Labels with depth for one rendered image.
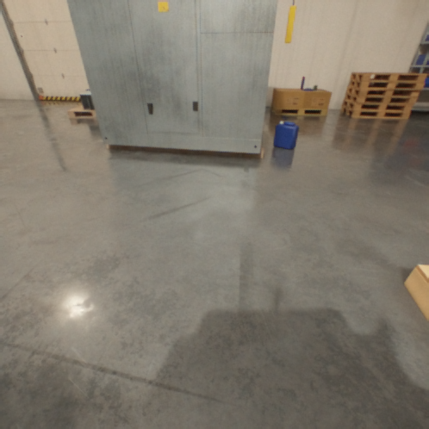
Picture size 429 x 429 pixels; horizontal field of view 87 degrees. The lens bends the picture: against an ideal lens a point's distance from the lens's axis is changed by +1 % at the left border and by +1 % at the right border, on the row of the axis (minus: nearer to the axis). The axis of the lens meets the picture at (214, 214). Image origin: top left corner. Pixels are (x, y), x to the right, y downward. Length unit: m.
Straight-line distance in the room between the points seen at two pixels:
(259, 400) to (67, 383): 0.72
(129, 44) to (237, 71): 1.15
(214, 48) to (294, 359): 2.62
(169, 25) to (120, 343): 2.68
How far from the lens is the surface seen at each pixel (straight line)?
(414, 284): 1.60
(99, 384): 1.15
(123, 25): 3.09
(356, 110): 6.49
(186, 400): 1.05
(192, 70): 2.82
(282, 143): 3.47
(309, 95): 6.15
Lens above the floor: 1.00
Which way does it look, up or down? 34 degrees down
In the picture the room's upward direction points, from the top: straight up
